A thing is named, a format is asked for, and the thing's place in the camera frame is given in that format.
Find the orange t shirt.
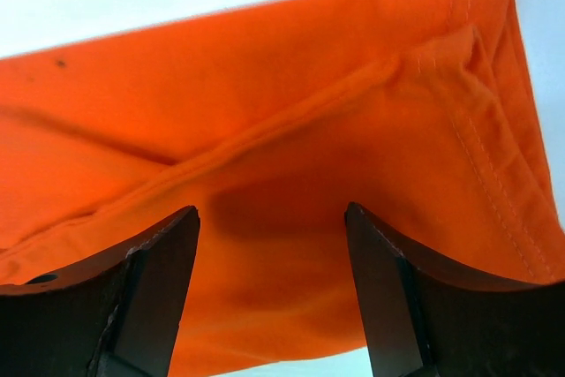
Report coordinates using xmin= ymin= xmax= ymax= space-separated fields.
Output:
xmin=1 ymin=0 xmax=564 ymax=376

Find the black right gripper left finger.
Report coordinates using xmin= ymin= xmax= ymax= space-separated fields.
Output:
xmin=1 ymin=207 xmax=200 ymax=376

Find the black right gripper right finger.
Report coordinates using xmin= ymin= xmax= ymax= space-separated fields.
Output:
xmin=345 ymin=203 xmax=564 ymax=376

